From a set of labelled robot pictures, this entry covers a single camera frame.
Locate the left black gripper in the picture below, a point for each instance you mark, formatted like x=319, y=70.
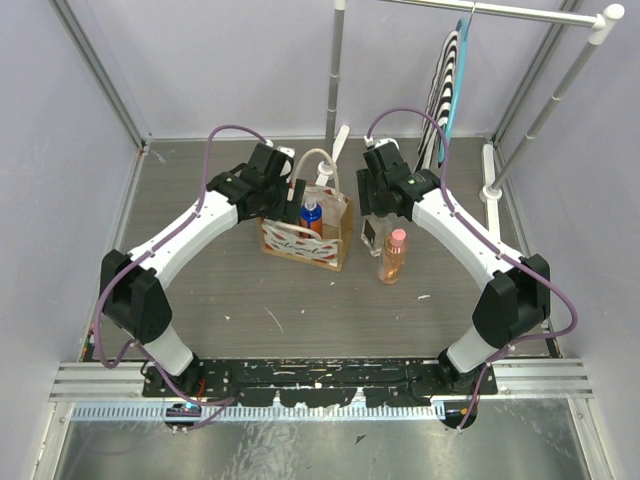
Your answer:
x=292, y=201

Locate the metal clothes rack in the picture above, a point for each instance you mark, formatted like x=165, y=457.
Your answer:
x=600, y=25

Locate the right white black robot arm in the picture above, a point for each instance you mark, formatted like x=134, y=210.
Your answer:
x=514, y=297

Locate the clear bottle grey cap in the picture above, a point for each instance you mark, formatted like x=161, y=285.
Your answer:
x=374, y=231

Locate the pink cap lotion bottle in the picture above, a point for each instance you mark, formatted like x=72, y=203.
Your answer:
x=392, y=256

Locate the blue cap orange bottle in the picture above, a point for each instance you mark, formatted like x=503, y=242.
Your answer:
x=311, y=216

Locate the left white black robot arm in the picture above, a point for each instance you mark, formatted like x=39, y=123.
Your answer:
x=133, y=285

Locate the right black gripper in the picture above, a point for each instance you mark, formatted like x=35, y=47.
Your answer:
x=368, y=203

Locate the slotted cable duct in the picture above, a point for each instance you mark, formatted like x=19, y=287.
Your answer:
x=185, y=413

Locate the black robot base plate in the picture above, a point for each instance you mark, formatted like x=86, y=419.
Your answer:
x=315, y=383

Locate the blue clothes hanger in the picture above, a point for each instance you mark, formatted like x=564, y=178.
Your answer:
x=451, y=75

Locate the black white striped cloth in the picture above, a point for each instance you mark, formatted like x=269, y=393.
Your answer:
x=430, y=147

